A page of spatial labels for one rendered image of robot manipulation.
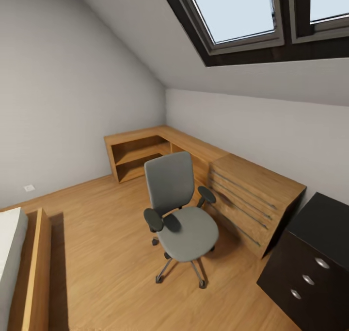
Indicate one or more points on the swivel chair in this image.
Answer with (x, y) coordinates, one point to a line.
(187, 233)

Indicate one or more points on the bed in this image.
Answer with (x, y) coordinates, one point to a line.
(25, 253)

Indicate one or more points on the cabinet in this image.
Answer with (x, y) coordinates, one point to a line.
(307, 287)
(252, 202)

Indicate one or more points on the desk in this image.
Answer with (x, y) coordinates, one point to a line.
(323, 226)

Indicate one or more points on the fixed window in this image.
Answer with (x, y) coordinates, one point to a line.
(238, 32)

